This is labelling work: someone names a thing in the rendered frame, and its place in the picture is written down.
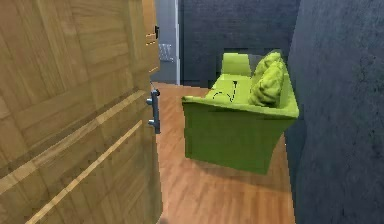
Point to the brown wooden room door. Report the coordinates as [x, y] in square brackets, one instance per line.
[150, 36]
[73, 110]

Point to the green sofa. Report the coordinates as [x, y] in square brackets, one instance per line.
[233, 136]

